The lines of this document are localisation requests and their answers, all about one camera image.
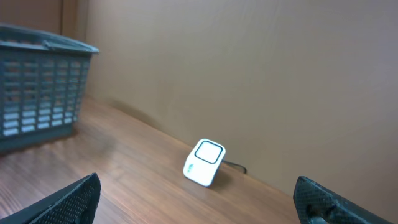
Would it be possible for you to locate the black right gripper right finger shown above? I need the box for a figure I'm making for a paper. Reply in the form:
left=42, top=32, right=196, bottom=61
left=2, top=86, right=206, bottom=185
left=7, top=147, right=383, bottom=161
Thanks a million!
left=293, top=176, right=392, bottom=224

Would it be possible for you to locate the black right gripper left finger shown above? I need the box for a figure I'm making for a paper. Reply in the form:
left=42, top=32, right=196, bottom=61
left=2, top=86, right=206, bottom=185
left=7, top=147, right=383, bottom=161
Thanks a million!
left=1, top=172, right=101, bottom=224

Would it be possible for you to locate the white barcode scanner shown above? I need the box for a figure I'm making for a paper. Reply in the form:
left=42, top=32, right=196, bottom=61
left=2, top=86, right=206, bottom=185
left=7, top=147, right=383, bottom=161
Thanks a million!
left=183, top=139, right=226, bottom=187

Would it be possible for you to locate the grey plastic basket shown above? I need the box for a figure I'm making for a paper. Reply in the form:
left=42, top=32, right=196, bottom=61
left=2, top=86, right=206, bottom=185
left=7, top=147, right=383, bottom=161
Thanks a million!
left=1, top=24, right=99, bottom=153

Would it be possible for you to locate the black scanner cable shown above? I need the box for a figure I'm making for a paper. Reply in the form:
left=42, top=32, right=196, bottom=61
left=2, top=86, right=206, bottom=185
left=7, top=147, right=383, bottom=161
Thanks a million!
left=222, top=160, right=248, bottom=175

